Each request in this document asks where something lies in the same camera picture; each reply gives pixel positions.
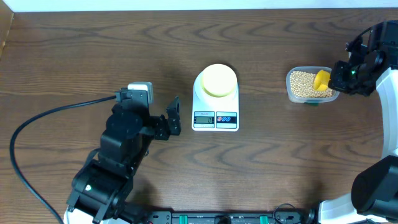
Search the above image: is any soybeans pile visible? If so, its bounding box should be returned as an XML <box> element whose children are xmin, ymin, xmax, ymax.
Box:
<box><xmin>290</xmin><ymin>71</ymin><xmax>333</xmax><ymax>98</ymax></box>

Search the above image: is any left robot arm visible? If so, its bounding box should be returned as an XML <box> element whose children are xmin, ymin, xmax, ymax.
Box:
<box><xmin>65</xmin><ymin>97</ymin><xmax>181</xmax><ymax>223</ymax></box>

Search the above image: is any clear plastic container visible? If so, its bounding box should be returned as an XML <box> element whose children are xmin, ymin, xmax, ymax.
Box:
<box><xmin>286</xmin><ymin>66</ymin><xmax>340</xmax><ymax>104</ymax></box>

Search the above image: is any white digital kitchen scale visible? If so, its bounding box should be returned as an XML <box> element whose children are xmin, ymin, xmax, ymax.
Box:
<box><xmin>192</xmin><ymin>71</ymin><xmax>239</xmax><ymax>132</ymax></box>

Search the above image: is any yellow measuring scoop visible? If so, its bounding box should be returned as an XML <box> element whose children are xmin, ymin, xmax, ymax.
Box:
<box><xmin>313</xmin><ymin>70</ymin><xmax>330</xmax><ymax>91</ymax></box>

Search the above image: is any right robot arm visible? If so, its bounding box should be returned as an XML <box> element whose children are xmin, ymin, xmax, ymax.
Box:
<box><xmin>315</xmin><ymin>20</ymin><xmax>397</xmax><ymax>223</ymax></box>

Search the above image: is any pale yellow bowl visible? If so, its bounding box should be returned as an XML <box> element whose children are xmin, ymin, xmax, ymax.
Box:
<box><xmin>201</xmin><ymin>64</ymin><xmax>238</xmax><ymax>98</ymax></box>

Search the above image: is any left black camera cable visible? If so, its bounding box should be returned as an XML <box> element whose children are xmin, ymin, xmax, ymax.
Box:
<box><xmin>9</xmin><ymin>95</ymin><xmax>118</xmax><ymax>224</ymax></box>

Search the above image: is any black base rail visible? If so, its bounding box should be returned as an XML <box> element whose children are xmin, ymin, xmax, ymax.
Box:
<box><xmin>124</xmin><ymin>203</ymin><xmax>318</xmax><ymax>224</ymax></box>

